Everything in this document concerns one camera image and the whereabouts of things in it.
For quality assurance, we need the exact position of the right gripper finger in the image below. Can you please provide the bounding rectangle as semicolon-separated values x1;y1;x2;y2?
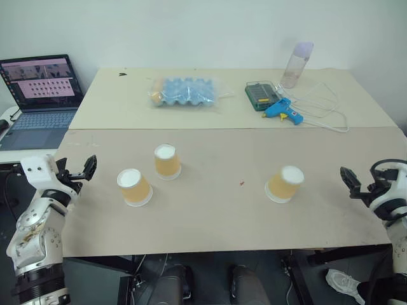
376;168;399;183
340;165;362;195

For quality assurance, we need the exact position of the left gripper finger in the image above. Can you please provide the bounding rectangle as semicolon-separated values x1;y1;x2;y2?
55;156;69;175
80;154;98;182

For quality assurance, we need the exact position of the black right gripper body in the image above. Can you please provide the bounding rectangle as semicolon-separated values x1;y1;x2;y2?
348;179;387;208

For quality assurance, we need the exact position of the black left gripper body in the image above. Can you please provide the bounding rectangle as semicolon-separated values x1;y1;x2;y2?
55;170;85;193

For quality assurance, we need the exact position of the blue-grey laptop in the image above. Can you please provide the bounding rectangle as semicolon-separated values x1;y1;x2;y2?
0;53;85;151

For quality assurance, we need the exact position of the orange paper cup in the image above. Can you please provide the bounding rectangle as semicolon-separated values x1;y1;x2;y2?
116;168;154;208
153;144;183;181
264;165;305;205

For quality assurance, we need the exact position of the white sneaker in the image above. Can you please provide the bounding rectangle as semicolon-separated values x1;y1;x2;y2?
324;268;367;305

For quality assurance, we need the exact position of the blue hot glue gun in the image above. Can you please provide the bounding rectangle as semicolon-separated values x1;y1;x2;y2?
261;97;305;126

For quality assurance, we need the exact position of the orange item in bag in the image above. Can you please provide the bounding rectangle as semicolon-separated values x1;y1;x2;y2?
149;79;164;105

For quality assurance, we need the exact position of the black box under table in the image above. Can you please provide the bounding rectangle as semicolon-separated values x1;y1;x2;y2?
62;256;135;305

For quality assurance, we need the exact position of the clear bottle with purple cap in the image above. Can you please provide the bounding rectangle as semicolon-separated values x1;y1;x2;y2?
280;41;315;90

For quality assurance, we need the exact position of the green screwdriver kit box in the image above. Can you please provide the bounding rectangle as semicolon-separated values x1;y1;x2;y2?
244;81;284;112

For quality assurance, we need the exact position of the blue egg tray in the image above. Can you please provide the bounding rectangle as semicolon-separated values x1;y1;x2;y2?
157;76;221;107

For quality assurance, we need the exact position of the dark rounded robot leg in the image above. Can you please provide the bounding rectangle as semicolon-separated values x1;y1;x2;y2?
155;264;195;305
228;264;268;305

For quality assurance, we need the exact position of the clear plastic bag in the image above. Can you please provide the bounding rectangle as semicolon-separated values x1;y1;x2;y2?
146;75;235;116

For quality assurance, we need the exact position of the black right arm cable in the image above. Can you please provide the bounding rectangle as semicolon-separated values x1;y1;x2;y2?
370;158;403;179

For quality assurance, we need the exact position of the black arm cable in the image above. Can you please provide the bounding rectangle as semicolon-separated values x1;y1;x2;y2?
1;165;23;220
370;158;403;179

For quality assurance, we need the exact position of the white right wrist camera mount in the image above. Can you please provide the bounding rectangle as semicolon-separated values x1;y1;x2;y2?
369;160;407;217

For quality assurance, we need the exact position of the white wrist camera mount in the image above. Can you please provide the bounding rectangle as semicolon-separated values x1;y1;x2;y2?
20;154;81;205
369;160;407;217

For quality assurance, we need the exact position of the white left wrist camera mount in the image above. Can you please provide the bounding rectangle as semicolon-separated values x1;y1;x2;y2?
20;154;81;205

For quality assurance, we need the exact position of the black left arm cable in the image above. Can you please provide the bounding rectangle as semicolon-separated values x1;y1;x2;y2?
1;165;23;220

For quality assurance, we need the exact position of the white glue gun cable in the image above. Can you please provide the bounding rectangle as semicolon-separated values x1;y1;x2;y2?
275;81;350;133

